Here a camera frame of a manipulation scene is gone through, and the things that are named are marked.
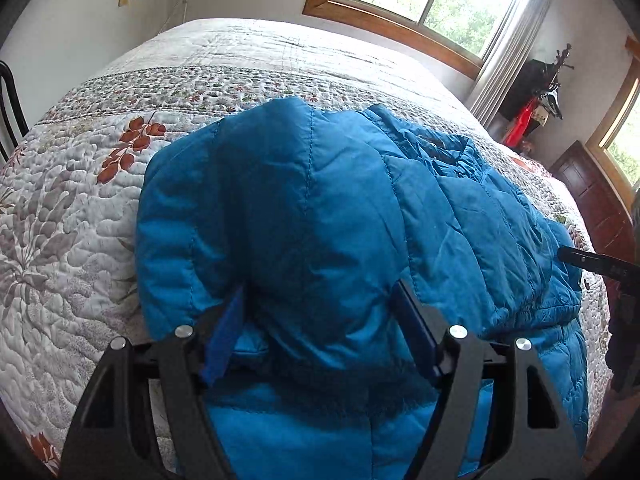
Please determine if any grey window curtain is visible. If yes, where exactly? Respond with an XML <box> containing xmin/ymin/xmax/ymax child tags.
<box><xmin>467</xmin><ymin>0</ymin><xmax>558</xmax><ymax>131</ymax></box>

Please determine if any red hanging garment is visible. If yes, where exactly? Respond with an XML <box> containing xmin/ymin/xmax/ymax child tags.
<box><xmin>502</xmin><ymin>97</ymin><xmax>543</xmax><ymax>148</ymax></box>

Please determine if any blue puffer jacket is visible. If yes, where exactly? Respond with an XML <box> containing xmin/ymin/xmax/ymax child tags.
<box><xmin>135</xmin><ymin>96</ymin><xmax>590</xmax><ymax>480</ymax></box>

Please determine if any dark wooden headboard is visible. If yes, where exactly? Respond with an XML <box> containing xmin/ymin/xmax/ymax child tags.
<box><xmin>549</xmin><ymin>140</ymin><xmax>636</xmax><ymax>261</ymax></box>

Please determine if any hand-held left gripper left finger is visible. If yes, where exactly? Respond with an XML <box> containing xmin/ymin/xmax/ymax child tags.
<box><xmin>59</xmin><ymin>284</ymin><xmax>246</xmax><ymax>480</ymax></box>

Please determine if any black hanging garment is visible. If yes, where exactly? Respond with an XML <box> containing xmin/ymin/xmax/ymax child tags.
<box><xmin>500</xmin><ymin>59</ymin><xmax>556</xmax><ymax>121</ymax></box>

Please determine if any black metal chair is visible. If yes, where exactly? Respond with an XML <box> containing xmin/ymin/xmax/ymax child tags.
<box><xmin>0</xmin><ymin>60</ymin><xmax>30</xmax><ymax>163</ymax></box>

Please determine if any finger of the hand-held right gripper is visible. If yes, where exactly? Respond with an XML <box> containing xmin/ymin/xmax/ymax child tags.
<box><xmin>557</xmin><ymin>245</ymin><xmax>640</xmax><ymax>286</ymax></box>

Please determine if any small wooden framed window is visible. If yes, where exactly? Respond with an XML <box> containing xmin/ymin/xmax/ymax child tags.
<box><xmin>585</xmin><ymin>35</ymin><xmax>640</xmax><ymax>186</ymax></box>

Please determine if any dark wooden coat rack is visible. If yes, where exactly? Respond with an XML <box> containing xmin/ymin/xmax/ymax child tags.
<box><xmin>542</xmin><ymin>42</ymin><xmax>576</xmax><ymax>121</ymax></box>

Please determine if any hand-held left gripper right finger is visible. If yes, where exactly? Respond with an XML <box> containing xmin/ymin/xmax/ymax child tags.
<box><xmin>392</xmin><ymin>280</ymin><xmax>586</xmax><ymax>480</ymax></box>

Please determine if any floral quilted bed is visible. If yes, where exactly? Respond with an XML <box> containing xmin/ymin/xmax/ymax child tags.
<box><xmin>0</xmin><ymin>17</ymin><xmax>613</xmax><ymax>478</ymax></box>

